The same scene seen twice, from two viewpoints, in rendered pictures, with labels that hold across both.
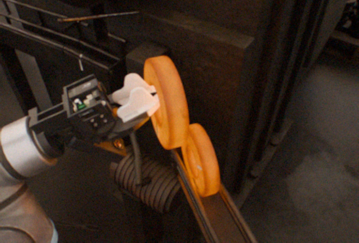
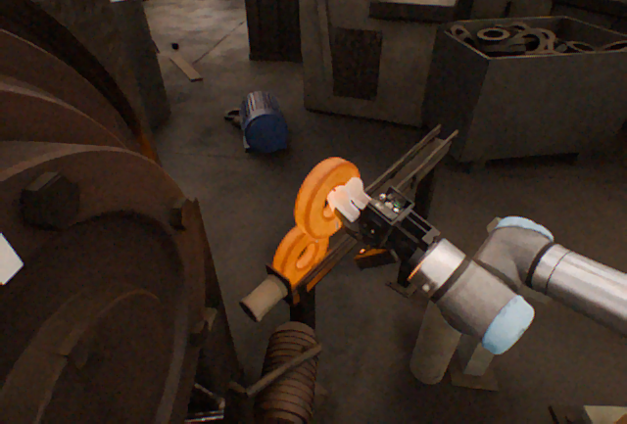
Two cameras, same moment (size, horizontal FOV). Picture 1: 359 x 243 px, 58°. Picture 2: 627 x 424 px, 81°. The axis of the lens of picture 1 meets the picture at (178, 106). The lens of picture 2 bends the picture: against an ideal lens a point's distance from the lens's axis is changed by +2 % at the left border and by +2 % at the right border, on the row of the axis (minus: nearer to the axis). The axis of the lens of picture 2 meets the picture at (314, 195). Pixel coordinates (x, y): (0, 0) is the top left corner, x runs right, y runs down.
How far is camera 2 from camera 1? 84 cm
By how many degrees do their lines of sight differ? 81
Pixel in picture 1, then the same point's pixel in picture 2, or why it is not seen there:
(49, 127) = (424, 229)
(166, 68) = (330, 162)
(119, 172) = (306, 397)
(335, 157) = not seen: hidden behind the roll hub
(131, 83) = (345, 195)
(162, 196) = (312, 334)
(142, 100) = (354, 187)
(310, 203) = not seen: hidden behind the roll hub
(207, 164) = not seen: hidden behind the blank
